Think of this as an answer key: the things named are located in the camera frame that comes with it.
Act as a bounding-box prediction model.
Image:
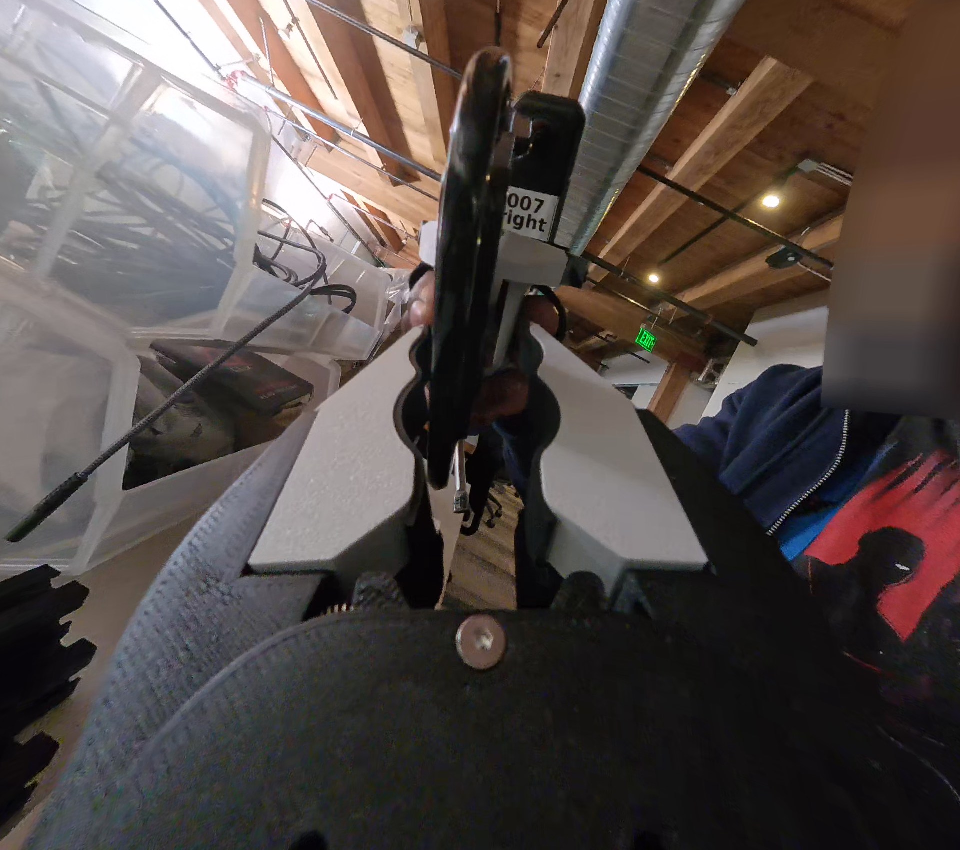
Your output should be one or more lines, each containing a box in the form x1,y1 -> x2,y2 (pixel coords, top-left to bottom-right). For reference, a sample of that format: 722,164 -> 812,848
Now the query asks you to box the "black C-clamp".
423,47 -> 520,538

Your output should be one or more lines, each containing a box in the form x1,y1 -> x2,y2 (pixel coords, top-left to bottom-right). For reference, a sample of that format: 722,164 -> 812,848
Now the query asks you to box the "black braided cable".
3,283 -> 359,545

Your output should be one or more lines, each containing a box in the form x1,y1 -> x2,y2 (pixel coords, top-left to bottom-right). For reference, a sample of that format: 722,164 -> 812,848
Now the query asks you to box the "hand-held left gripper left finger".
246,328 -> 448,609

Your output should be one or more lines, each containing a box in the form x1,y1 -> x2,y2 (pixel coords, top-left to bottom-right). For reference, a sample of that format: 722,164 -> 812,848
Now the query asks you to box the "clear plastic storage bin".
0,0 -> 275,341
0,280 -> 345,575

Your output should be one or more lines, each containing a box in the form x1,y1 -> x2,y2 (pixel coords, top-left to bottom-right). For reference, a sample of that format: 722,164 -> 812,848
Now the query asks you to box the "stack of black extrusion profiles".
0,563 -> 100,815

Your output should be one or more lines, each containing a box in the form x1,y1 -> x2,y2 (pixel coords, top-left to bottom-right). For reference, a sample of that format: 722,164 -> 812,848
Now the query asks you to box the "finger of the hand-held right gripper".
417,218 -> 451,268
491,231 -> 567,370

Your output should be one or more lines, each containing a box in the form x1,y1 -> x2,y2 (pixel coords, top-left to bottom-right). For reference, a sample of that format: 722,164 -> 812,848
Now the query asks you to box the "person's right hand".
403,268 -> 560,435

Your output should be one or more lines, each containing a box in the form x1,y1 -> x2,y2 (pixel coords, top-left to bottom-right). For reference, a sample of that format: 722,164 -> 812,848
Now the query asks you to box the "person's dark blue top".
673,364 -> 901,560

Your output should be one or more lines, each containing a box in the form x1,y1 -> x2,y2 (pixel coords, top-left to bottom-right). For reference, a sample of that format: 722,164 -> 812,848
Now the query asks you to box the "person's red black printed shirt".
780,415 -> 960,754

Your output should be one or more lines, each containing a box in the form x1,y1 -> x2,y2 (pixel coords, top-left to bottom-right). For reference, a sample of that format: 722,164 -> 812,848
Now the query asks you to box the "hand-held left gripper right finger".
514,325 -> 711,609

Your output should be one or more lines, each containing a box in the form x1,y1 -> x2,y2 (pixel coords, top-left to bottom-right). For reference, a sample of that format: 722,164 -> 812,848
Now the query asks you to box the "black and red box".
150,340 -> 315,418

